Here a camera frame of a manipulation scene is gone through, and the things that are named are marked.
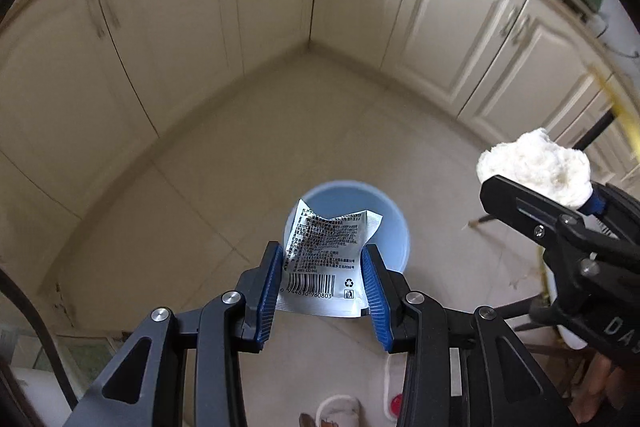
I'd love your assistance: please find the cream base cabinet run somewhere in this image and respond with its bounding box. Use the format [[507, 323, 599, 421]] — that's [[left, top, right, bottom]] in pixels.
[[0, 0, 640, 343]]

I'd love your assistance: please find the blue plastic bucket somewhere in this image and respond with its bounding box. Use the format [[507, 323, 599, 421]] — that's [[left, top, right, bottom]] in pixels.
[[282, 179, 412, 275]]

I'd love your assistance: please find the person's right forearm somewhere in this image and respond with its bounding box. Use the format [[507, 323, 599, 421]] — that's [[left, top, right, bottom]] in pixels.
[[570, 352, 636, 424]]

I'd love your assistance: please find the white slipper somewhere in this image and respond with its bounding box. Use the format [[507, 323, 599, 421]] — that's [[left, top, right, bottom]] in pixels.
[[315, 396, 361, 427], [382, 354, 407, 420]]

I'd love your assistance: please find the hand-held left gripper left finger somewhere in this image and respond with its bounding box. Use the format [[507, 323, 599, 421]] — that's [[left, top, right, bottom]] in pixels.
[[62, 241, 286, 427]]

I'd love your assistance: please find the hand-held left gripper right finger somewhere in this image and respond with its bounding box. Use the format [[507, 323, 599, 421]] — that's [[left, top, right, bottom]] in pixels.
[[361, 244, 576, 427]]

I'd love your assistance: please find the silver printed snack wrapper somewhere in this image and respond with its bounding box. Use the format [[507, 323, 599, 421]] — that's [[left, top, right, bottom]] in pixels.
[[277, 198, 383, 319]]

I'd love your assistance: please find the green patterned floor mat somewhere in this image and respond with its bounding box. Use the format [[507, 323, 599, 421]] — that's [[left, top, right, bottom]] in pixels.
[[0, 329, 121, 375]]

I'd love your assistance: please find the round white marble table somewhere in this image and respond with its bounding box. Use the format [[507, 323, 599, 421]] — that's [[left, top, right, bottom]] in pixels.
[[467, 64, 640, 353]]

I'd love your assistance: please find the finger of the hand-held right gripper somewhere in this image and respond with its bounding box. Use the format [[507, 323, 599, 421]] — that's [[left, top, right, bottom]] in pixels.
[[479, 174, 602, 279], [581, 184, 640, 254]]

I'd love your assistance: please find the black power cable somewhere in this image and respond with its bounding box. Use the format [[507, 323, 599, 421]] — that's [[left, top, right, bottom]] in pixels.
[[595, 14, 640, 58]]

